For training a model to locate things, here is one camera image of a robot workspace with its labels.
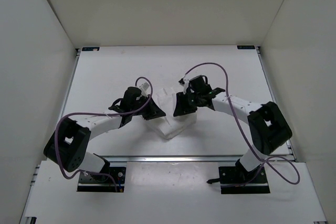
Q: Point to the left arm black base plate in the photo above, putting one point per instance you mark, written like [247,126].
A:
[103,184]

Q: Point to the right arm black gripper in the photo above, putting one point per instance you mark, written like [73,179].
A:
[182,108]

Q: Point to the blue label left corner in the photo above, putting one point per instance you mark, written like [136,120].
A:
[90,49]

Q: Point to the white pleated skirt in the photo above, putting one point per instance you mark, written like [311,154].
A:
[169,126]

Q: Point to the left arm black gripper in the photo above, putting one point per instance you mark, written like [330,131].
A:
[155,111]

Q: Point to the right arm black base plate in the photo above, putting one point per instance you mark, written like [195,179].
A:
[232,181]

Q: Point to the aluminium table edge rail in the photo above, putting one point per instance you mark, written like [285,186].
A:
[172,159]

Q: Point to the blue label right corner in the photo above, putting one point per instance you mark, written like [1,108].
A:
[245,47]

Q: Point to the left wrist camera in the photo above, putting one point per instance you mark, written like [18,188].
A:
[133,99]

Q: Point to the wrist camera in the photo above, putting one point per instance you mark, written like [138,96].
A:
[133,99]
[198,85]

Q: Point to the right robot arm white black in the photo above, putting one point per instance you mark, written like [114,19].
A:
[268,127]

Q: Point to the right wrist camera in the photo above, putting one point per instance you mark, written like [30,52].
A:
[198,85]

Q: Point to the blue label corner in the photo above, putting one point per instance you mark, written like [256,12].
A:
[245,47]
[90,49]

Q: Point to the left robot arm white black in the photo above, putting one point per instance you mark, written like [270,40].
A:
[68,145]

